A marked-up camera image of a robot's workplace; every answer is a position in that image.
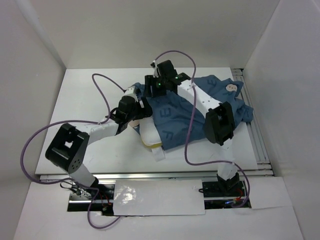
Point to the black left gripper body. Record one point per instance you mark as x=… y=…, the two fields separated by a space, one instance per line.
x=138 y=112

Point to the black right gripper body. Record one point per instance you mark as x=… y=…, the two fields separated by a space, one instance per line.
x=159 y=87

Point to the white pillow yellow trim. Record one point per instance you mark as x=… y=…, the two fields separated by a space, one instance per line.
x=149 y=136

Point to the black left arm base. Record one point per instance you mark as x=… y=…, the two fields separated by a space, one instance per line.
x=80 y=198

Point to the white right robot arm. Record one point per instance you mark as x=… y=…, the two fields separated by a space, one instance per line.
x=219 y=123

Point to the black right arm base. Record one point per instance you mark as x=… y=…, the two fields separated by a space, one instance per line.
x=225 y=194

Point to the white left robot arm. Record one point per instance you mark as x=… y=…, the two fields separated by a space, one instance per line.
x=68 y=147

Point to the white cover plate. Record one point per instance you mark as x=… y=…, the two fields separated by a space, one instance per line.
x=158 y=198

